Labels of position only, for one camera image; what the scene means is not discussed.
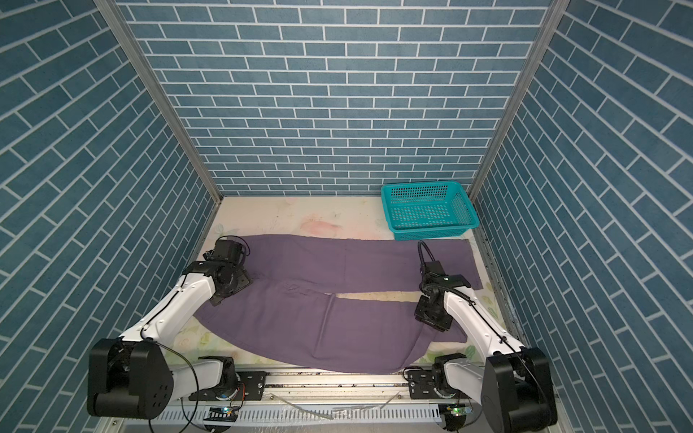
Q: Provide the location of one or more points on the purple trousers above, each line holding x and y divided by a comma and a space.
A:
306, 307

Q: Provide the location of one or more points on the white slotted cable duct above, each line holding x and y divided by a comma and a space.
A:
284, 415

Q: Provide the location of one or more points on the teal plastic basket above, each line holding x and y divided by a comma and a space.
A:
428, 210

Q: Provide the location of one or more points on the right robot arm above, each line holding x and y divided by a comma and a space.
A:
514, 388

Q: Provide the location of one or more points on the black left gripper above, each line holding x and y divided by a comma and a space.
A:
244, 280

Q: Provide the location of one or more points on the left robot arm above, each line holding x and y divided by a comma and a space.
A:
137, 374

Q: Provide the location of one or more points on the left corner aluminium post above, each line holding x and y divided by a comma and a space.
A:
126, 38

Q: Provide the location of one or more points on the corner aluminium post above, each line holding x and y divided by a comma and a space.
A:
547, 30
126, 38

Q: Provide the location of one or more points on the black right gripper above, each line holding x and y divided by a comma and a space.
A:
419, 311

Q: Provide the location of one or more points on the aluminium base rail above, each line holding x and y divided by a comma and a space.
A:
304, 386

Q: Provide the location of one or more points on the right corner aluminium post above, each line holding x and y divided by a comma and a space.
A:
547, 30

